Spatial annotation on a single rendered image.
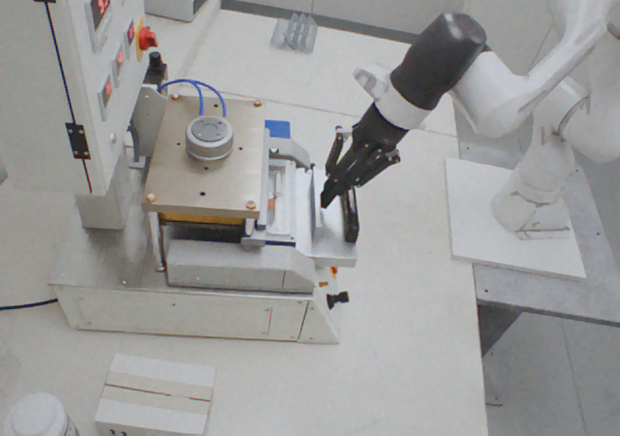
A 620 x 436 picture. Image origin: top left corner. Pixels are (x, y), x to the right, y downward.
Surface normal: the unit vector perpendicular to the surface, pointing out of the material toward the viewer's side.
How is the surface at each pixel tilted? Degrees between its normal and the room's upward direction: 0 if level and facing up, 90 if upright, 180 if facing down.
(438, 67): 80
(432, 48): 71
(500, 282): 0
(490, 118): 85
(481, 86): 47
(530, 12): 90
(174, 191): 0
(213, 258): 0
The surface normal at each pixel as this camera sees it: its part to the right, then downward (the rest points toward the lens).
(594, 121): -0.63, 0.33
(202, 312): 0.03, 0.75
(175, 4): -0.22, 0.71
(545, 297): 0.14, -0.66
